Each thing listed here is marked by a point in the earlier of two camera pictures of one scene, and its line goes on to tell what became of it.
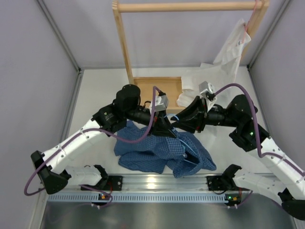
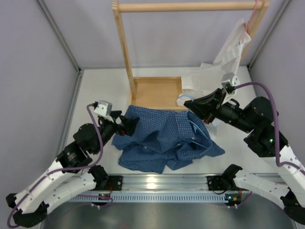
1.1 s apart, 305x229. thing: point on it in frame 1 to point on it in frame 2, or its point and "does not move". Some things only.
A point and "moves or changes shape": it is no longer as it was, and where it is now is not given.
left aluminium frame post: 79,71 does not move
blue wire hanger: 184,141 to 195,129
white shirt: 222,71 does not move
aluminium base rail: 157,183 does not move
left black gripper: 159,119 to 129,124
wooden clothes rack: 169,88 does not move
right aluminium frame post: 249,64 does not move
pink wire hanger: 245,30 does not move
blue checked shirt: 184,154 moves or changes shape
